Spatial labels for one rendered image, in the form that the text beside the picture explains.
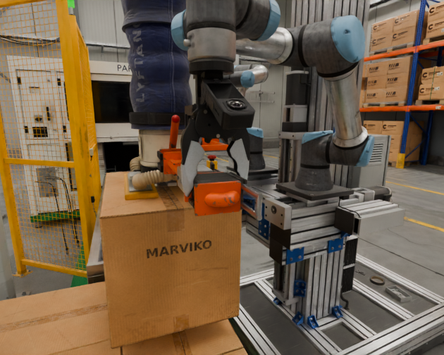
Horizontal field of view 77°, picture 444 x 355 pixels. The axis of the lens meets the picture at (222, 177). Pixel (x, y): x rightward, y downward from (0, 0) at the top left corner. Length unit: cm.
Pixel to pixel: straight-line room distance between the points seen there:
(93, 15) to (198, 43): 1020
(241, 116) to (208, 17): 16
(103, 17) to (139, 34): 966
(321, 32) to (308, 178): 54
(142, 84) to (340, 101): 62
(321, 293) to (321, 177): 77
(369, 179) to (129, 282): 124
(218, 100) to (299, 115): 104
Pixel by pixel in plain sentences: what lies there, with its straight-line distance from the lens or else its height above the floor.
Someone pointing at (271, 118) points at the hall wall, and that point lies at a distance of 1241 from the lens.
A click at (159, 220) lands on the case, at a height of 104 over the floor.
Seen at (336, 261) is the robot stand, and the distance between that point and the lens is 170.
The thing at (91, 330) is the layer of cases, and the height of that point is 54.
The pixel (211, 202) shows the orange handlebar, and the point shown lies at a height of 120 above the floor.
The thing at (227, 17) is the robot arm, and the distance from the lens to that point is 46.
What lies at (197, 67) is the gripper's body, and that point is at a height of 140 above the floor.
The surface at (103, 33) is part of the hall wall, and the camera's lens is 1051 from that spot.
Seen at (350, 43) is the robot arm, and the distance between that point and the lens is 85.
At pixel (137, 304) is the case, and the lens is 90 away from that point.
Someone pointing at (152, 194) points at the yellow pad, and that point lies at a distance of 89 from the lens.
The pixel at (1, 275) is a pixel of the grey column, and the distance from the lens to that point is 247.
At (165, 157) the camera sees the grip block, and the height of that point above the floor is 122.
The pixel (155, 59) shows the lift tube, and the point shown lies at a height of 150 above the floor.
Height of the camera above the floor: 132
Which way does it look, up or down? 12 degrees down
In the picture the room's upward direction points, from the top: straight up
